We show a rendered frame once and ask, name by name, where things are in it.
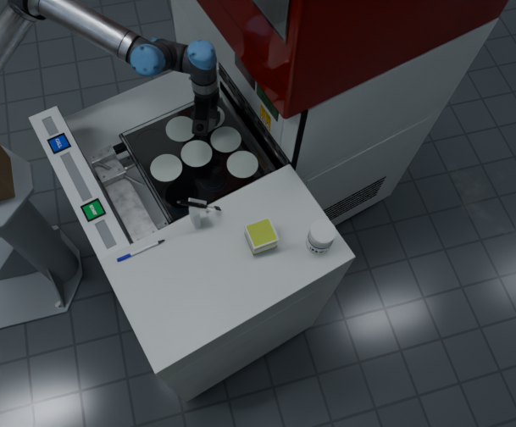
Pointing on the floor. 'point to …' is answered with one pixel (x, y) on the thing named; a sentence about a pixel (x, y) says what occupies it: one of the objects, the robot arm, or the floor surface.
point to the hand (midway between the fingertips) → (207, 130)
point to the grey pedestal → (24, 258)
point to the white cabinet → (250, 345)
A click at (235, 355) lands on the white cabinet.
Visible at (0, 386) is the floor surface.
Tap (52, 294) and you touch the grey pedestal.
